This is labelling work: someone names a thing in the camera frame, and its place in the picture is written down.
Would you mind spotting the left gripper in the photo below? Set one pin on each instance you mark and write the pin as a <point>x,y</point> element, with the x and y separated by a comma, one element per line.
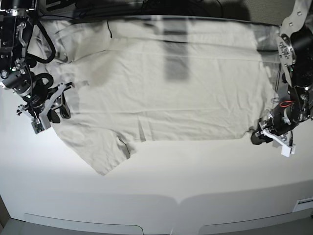
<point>277,121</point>

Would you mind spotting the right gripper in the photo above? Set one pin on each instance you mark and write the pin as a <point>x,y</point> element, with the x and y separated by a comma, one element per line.
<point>40,98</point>

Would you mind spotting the white T-shirt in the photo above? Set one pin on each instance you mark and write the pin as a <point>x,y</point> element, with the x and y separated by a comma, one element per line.
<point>160,80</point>

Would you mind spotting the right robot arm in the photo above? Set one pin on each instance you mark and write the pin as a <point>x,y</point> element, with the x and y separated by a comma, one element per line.
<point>17,21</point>

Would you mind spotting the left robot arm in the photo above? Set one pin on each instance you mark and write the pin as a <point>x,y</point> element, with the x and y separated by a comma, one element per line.
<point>295,50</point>

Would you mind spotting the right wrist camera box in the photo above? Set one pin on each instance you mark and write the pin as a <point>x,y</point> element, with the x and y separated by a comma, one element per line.
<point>40,124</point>

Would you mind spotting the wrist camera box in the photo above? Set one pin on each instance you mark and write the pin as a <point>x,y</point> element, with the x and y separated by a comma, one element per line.
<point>285,149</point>
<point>40,124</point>

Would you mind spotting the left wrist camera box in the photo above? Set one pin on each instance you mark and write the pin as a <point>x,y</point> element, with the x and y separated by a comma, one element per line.
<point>285,149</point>

